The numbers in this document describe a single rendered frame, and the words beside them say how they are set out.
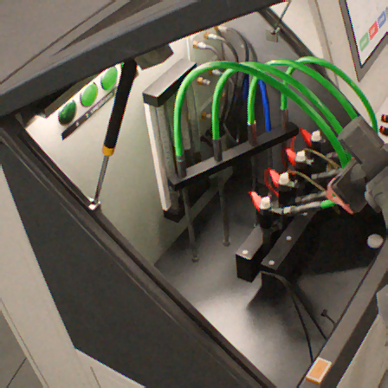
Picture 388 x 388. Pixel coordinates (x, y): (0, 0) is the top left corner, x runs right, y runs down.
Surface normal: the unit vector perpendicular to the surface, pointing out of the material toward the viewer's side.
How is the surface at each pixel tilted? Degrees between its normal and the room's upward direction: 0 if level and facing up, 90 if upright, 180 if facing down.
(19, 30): 0
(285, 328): 0
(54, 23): 0
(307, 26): 90
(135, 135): 90
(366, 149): 62
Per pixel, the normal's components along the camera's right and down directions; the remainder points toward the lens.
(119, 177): 0.83, 0.31
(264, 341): -0.10, -0.73
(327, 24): 0.79, 0.13
